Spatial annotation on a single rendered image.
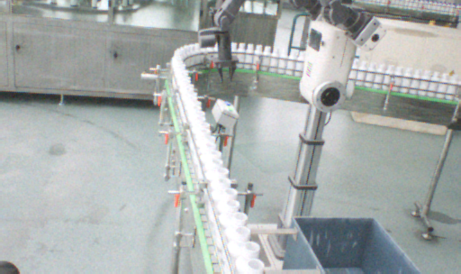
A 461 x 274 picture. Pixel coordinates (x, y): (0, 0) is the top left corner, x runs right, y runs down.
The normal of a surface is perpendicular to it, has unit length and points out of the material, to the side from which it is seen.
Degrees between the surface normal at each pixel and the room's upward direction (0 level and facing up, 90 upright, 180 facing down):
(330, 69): 101
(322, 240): 90
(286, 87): 90
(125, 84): 90
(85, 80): 90
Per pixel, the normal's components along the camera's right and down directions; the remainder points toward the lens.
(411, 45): -0.12, 0.33
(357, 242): 0.19, 0.37
